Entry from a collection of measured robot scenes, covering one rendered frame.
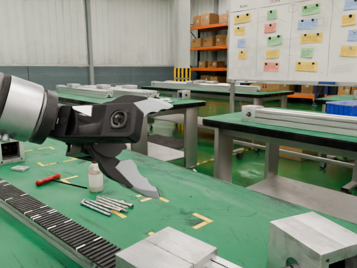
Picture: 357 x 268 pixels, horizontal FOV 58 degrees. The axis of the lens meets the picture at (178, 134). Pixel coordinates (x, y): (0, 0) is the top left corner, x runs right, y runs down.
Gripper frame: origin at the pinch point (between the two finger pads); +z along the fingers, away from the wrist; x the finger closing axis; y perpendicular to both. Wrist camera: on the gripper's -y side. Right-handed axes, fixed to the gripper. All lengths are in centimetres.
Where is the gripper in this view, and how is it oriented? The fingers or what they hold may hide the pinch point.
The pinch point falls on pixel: (170, 150)
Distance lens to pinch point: 51.3
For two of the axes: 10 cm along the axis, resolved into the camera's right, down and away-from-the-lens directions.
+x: -1.3, 9.6, -2.6
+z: 7.8, 2.6, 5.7
